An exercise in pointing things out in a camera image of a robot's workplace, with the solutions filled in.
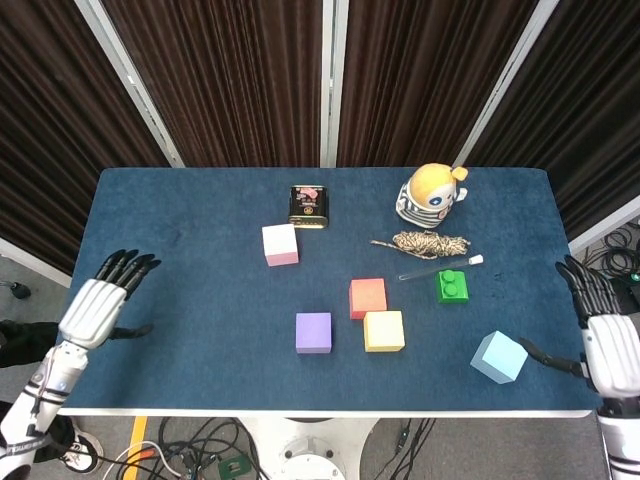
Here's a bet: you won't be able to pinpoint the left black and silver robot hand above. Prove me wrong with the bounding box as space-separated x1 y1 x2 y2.
58 248 162 350

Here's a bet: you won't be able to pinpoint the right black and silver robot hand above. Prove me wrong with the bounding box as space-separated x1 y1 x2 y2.
518 254 640 399

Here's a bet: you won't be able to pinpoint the light blue cube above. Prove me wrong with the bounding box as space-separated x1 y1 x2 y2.
469 330 530 385

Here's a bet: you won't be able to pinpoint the pink cube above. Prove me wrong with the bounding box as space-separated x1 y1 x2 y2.
261 223 300 268

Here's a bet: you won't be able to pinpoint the orange-red cube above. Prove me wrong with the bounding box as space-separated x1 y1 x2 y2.
348 277 389 321

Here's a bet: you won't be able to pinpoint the green toy brick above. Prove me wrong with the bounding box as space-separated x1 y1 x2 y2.
436 268 471 305

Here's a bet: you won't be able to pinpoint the person in dark clothing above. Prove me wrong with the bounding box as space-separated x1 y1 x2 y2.
0 319 60 370

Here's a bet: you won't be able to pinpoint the black chair caster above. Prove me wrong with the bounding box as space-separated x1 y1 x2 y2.
0 279 32 300

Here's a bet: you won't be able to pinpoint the blue table cloth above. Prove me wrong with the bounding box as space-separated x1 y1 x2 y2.
52 167 601 413

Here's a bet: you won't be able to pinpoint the yellow floor tape strip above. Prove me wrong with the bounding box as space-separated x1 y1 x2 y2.
116 416 150 480

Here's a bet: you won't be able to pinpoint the black and white sneaker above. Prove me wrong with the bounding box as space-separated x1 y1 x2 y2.
60 428 105 475

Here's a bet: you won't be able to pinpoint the dark brown pleated curtain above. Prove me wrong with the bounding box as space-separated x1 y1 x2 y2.
465 0 640 242
0 0 172 276
336 0 540 169
102 0 324 169

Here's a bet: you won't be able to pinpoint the clear pipette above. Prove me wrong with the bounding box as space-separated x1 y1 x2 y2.
398 254 485 282

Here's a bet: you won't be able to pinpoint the green electronics box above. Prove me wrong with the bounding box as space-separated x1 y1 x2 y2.
216 456 250 480

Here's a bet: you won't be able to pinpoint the purple cube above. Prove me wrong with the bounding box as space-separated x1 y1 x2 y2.
295 312 334 355

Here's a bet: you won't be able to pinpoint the yellow cube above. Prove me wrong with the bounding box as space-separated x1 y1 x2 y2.
362 310 406 354

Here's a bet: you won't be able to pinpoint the gold black tin can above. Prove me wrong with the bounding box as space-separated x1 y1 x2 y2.
286 184 331 231

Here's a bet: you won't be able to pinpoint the yellow striped plush toy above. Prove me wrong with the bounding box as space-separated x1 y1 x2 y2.
395 163 470 230

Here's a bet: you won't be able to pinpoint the white partition base rail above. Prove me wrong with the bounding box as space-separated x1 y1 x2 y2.
568 193 640 255
0 237 74 290

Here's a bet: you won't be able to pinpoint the black coiled floor cables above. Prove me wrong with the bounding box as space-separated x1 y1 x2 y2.
578 218 640 281

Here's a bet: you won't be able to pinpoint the tangled floor cables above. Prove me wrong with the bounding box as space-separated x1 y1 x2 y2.
102 417 269 480

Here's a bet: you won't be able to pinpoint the coiled tan braided rope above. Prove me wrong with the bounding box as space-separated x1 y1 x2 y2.
370 229 472 260

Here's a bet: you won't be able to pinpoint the black hanging cable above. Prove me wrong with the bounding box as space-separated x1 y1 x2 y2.
372 417 437 480

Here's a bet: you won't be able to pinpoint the white partition frame post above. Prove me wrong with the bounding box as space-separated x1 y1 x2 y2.
74 0 186 169
452 0 561 169
319 0 350 169

